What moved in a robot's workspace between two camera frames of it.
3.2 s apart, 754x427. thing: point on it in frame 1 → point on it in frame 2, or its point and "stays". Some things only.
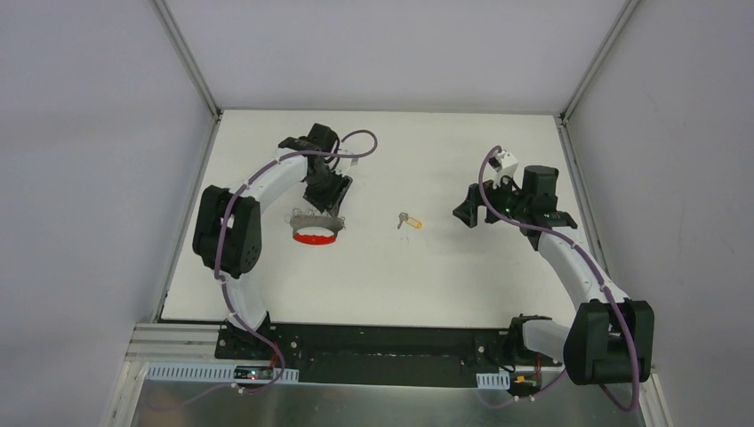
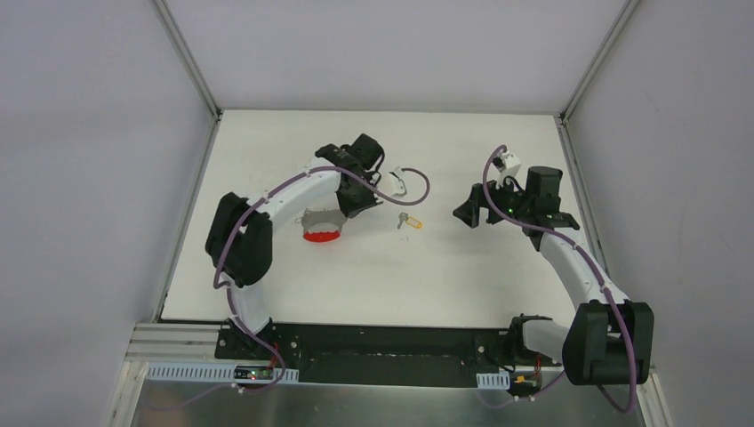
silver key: [403, 216] stays
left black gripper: [328, 192] → [358, 192]
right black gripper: [482, 202] stays
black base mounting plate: [419, 353] stays
